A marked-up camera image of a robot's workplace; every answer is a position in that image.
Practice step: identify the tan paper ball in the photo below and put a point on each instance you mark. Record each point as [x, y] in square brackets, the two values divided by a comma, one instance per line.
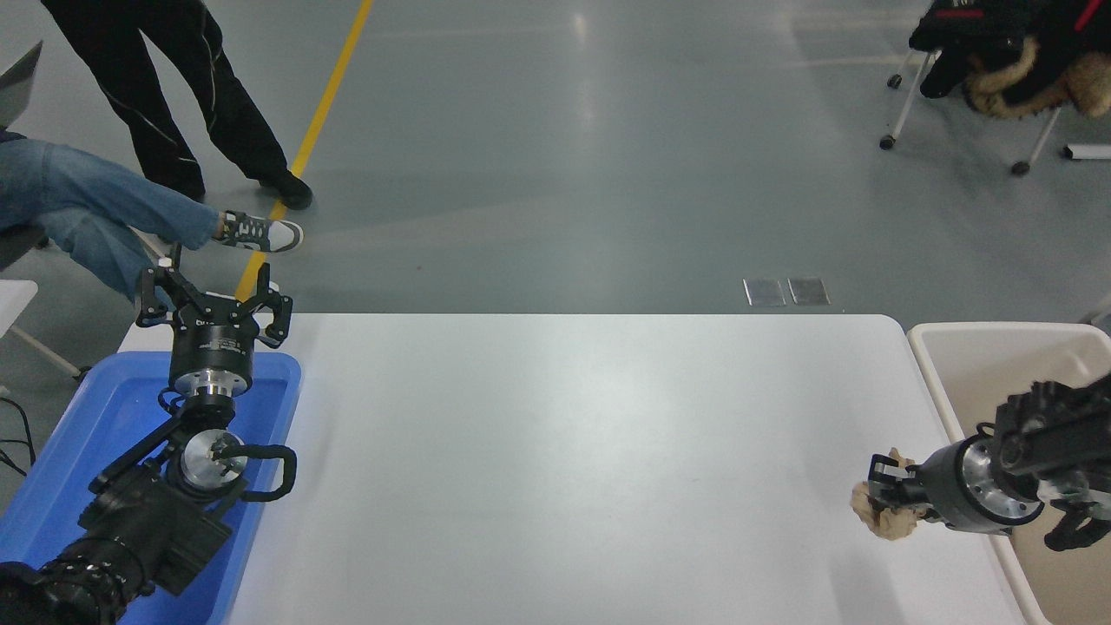
[890, 523]

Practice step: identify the white bar on floor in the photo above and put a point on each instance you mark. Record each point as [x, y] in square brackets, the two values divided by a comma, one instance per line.
[1089, 152]

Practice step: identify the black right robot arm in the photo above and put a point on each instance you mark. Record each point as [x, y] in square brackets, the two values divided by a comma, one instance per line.
[1059, 434]

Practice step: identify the seated person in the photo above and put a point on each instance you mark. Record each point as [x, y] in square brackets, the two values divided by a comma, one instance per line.
[78, 204]

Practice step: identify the blue plastic tray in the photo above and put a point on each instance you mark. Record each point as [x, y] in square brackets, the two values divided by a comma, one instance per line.
[95, 425]

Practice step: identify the metal floor plate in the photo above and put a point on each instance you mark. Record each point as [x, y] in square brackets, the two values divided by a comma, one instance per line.
[808, 291]
[765, 292]

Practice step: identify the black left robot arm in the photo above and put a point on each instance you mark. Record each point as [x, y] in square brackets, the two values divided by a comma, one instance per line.
[137, 521]

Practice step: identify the standing person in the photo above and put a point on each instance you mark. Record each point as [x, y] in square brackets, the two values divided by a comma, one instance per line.
[147, 78]

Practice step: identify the large pale plastic bin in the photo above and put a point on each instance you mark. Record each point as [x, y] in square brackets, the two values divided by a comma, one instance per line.
[981, 365]

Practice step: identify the white wheeled chair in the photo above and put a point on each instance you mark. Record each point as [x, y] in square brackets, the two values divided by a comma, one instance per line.
[907, 95]

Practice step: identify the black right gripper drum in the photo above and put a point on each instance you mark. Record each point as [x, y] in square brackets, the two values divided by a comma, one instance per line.
[939, 486]

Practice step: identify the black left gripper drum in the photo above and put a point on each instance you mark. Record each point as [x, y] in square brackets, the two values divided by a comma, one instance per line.
[213, 338]

